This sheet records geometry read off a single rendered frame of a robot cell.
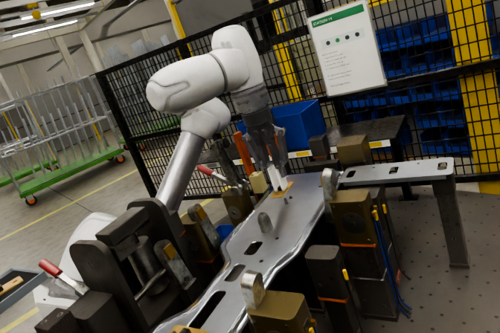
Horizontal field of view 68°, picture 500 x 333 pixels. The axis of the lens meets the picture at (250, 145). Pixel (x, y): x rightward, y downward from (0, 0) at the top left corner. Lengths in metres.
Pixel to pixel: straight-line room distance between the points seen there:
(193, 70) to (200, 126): 0.61
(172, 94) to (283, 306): 0.48
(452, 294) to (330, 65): 0.83
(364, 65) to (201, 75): 0.73
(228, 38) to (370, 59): 0.65
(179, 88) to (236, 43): 0.18
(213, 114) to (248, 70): 0.57
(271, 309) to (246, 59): 0.55
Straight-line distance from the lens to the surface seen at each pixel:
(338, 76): 1.44
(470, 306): 1.10
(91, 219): 1.40
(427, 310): 1.10
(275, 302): 0.67
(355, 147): 1.17
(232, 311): 0.76
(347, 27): 1.40
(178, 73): 0.83
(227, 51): 0.89
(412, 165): 1.10
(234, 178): 1.08
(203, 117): 1.43
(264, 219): 0.94
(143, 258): 0.92
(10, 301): 0.86
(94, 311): 0.82
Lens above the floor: 1.46
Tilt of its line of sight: 16 degrees down
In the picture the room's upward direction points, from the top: 19 degrees counter-clockwise
